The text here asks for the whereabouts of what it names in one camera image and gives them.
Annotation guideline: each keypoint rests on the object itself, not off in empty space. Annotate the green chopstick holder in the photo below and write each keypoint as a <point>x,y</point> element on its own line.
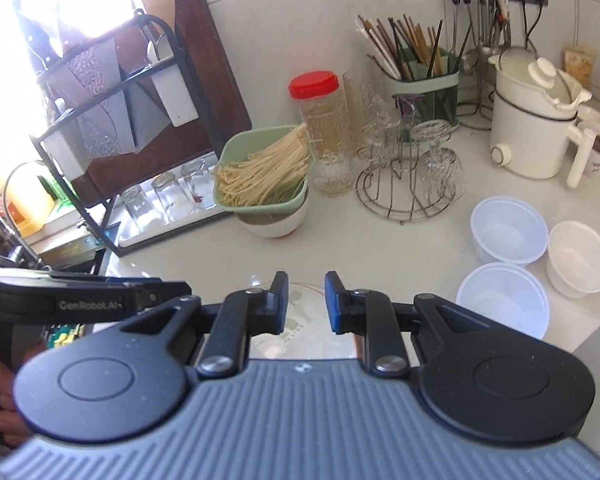
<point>430,92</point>

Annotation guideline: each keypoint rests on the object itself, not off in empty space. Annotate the patterned drinking glass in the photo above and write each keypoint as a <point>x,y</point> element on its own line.
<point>442,170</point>

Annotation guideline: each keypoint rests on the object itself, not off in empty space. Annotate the small white bowl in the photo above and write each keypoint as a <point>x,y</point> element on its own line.
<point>580,260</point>

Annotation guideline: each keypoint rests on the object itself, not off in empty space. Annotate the white utensil caddy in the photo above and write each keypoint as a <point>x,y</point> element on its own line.
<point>67,157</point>
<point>177,100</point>

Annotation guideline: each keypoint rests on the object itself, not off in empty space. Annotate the brown cutting board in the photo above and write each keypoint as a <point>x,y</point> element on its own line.
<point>215,85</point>

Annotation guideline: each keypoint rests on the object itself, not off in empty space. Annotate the white plate grey leaf print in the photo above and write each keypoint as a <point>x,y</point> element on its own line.
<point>305,310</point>

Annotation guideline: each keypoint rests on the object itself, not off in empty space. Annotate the white bowl brown foot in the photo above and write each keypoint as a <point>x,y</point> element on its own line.
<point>272,225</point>

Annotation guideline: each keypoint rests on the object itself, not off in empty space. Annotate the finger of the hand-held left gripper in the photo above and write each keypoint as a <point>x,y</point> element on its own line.
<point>160,294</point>

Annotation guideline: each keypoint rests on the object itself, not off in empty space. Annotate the wooden spatula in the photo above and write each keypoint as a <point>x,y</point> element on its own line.
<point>157,2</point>

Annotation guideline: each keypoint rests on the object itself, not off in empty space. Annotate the black kitchen faucet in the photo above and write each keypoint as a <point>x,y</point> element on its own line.
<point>10,257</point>

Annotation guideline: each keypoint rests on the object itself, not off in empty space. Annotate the black dish rack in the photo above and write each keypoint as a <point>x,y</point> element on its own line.
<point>109,245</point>

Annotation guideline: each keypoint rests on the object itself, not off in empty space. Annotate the row of hanging kitchen utensils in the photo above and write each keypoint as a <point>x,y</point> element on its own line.
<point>480,5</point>

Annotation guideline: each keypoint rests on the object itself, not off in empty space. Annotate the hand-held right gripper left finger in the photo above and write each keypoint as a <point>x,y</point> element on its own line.
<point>280,305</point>

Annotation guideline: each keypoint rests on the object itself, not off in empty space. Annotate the bundle of chopsticks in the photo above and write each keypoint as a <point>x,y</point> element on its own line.
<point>405,40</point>

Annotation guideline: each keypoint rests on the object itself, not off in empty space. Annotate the tall glass tumbler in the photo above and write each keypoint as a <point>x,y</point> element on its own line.
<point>357,105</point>

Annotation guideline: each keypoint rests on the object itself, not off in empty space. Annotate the translucent plastic bowl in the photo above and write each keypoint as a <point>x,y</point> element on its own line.
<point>502,300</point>
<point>510,232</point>

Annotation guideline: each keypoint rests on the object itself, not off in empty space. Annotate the white cup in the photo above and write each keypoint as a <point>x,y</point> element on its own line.
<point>592,115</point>

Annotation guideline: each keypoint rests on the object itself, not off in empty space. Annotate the green colander basket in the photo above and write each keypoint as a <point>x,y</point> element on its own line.
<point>240,145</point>

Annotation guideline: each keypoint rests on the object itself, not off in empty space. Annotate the white drain tray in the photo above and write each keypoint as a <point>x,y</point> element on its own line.
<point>180,225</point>

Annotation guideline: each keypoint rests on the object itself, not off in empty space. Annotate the person's left hand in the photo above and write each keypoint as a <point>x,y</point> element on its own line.
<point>0,365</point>

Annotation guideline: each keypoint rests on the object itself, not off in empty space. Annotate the yellow packet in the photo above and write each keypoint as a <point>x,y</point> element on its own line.
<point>580,62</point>

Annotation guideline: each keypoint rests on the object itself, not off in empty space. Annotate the green scouring pad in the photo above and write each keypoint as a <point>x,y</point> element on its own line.
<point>62,337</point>

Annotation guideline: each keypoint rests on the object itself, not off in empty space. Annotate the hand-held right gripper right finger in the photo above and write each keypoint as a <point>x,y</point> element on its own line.
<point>332,305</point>

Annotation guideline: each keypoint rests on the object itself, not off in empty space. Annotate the yellow bottle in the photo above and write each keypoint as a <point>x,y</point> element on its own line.
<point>25,200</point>

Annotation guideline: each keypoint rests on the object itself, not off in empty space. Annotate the red lid glass jar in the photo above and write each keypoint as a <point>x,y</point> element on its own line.
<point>312,85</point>

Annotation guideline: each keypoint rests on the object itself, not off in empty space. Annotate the bundle of dried noodles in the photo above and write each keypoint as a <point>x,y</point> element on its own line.
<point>265,170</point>

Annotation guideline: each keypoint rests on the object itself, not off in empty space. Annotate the silver embossed metal sheet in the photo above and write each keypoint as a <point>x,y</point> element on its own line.
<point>100,105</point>

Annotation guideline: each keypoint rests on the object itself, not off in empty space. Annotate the black sink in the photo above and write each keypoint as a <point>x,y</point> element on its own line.
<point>75,260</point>

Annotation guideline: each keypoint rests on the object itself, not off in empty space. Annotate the white electric kettle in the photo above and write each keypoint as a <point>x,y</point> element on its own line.
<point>525,130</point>

